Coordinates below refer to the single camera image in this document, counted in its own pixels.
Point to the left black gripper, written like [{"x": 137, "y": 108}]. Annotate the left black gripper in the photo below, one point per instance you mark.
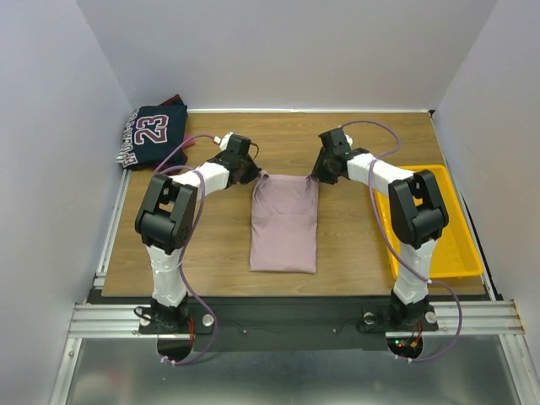
[{"x": 254, "y": 173}]

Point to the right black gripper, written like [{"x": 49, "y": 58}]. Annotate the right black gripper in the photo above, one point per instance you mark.
[{"x": 321, "y": 170}]

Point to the pink ribbed tank top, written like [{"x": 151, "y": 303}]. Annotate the pink ribbed tank top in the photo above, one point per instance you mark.
[{"x": 284, "y": 219}]

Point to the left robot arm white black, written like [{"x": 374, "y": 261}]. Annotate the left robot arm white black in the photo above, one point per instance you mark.
[{"x": 167, "y": 217}]

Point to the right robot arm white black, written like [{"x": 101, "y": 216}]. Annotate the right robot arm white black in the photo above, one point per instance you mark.
[{"x": 418, "y": 216}]

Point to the maroon folded tank top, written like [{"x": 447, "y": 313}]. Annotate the maroon folded tank top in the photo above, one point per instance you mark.
[{"x": 177, "y": 162}]

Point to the navy number 23 jersey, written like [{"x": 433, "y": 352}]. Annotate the navy number 23 jersey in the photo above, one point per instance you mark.
[{"x": 151, "y": 134}]

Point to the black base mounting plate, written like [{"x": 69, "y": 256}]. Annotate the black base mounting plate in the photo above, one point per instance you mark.
[{"x": 228, "y": 324}]

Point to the yellow plastic tray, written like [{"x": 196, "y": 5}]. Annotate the yellow plastic tray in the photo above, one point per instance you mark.
[{"x": 455, "y": 255}]

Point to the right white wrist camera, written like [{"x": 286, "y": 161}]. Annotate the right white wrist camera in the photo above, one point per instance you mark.
[{"x": 348, "y": 138}]

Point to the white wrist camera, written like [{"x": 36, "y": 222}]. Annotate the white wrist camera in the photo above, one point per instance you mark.
[
  {"x": 348, "y": 138},
  {"x": 222, "y": 142}
]

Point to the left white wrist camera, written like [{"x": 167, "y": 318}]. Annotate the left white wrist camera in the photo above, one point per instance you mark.
[{"x": 222, "y": 142}]

